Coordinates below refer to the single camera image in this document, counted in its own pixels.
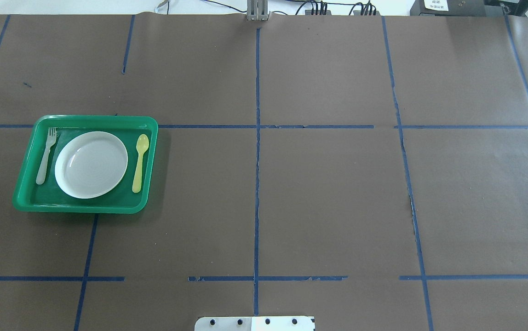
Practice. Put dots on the pale green plastic fork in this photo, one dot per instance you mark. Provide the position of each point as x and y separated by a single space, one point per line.
51 140

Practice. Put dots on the yellow plastic spoon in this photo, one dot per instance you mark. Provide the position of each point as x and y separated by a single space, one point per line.
142 147

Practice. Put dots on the green plastic tray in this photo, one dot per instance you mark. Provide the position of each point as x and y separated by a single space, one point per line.
48 197

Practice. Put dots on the white round plate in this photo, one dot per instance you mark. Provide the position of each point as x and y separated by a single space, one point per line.
91 165

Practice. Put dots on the black desktop box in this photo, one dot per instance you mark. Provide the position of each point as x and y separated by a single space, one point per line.
450 8

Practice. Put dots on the aluminium frame post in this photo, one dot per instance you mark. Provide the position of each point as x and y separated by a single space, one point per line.
257 10

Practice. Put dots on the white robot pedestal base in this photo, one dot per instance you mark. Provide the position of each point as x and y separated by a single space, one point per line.
256 323

